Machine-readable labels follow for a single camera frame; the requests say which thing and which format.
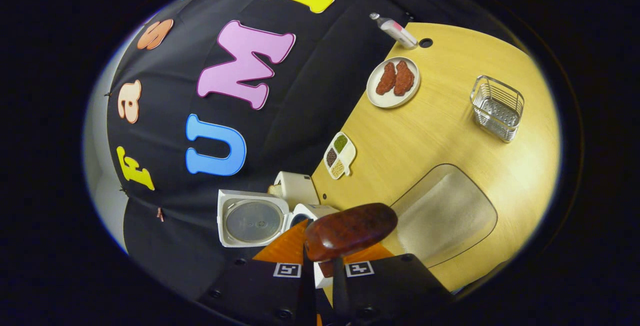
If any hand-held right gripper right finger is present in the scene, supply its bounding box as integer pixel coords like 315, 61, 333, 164
320, 243, 456, 326

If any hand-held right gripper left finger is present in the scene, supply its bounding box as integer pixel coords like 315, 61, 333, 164
197, 221, 317, 326

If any white rice cooker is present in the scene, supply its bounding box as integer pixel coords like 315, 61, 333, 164
217, 189, 342, 289

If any brown wooden spoon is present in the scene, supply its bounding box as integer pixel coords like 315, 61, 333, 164
304, 203, 399, 279

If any clear tray of rice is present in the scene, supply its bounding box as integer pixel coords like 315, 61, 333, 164
390, 164, 499, 269

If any metal wire chopstick holder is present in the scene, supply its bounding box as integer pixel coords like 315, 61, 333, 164
469, 75, 526, 144

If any white toaster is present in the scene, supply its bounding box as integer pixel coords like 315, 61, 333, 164
267, 171, 321, 212

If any white divided dish of grains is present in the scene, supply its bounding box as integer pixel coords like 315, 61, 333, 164
322, 132, 357, 181

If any white round plate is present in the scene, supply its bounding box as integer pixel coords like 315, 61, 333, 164
366, 56, 422, 110

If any black backdrop cloth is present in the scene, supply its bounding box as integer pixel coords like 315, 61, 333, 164
105, 0, 501, 306

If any red-brown sausage piece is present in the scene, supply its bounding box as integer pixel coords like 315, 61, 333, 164
393, 60, 416, 97
375, 62, 398, 96

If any clear bottle with pink label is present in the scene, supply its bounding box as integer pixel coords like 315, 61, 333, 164
369, 13, 419, 51

